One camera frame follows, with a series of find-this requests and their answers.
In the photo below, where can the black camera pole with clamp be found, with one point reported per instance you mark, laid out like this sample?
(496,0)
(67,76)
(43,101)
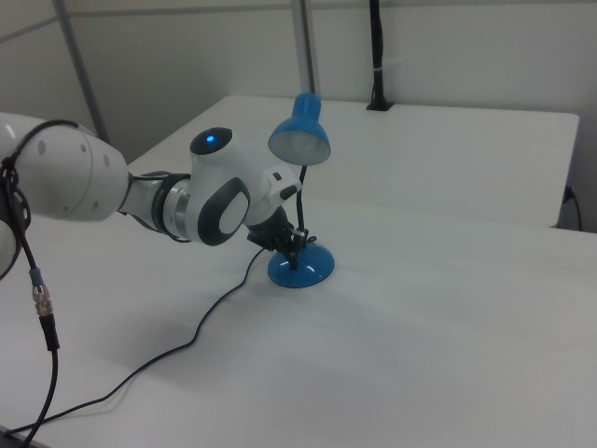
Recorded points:
(379,46)

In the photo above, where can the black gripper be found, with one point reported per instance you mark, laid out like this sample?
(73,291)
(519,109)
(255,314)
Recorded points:
(266,229)

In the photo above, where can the blue desk lamp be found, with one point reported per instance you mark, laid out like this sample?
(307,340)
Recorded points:
(303,140)

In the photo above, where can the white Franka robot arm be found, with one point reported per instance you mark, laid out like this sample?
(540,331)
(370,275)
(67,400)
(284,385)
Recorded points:
(70,177)

